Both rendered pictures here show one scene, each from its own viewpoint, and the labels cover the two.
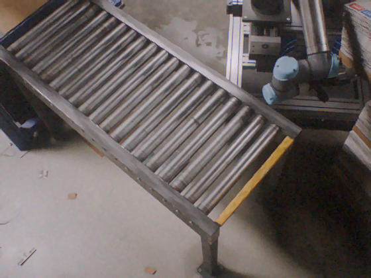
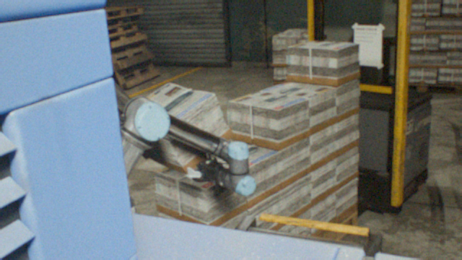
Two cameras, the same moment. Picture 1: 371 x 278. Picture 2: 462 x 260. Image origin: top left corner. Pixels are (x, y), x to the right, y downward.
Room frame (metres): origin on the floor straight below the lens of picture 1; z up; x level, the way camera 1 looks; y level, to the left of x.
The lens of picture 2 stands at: (1.49, 1.24, 1.75)
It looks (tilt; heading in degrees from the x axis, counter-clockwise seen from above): 17 degrees down; 247
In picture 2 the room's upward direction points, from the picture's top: 3 degrees counter-clockwise
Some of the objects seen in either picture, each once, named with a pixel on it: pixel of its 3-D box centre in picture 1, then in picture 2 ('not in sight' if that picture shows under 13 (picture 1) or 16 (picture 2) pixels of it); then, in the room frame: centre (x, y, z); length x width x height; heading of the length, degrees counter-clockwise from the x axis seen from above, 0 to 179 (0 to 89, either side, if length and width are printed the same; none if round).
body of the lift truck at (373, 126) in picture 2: not in sight; (376, 141); (-1.02, -1.76, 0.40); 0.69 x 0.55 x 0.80; 114
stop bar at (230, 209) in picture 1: (256, 179); (312, 224); (0.56, -0.23, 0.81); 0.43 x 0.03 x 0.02; 133
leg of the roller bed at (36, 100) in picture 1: (38, 106); not in sight; (1.32, 0.79, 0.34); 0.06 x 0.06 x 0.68; 43
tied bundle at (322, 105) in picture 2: not in sight; (297, 107); (-0.02, -1.31, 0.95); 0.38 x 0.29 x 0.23; 114
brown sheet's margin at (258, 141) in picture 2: not in sight; (268, 133); (0.24, -1.19, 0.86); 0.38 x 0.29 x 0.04; 113
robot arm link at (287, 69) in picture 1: (289, 73); (236, 157); (0.81, -0.36, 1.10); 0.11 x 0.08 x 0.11; 94
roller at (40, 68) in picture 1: (71, 43); not in sight; (1.35, 0.48, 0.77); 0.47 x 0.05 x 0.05; 133
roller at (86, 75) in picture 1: (99, 63); not in sight; (1.20, 0.35, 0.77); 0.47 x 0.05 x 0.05; 133
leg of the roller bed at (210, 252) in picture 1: (210, 255); not in sight; (0.42, -0.04, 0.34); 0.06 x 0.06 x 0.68; 43
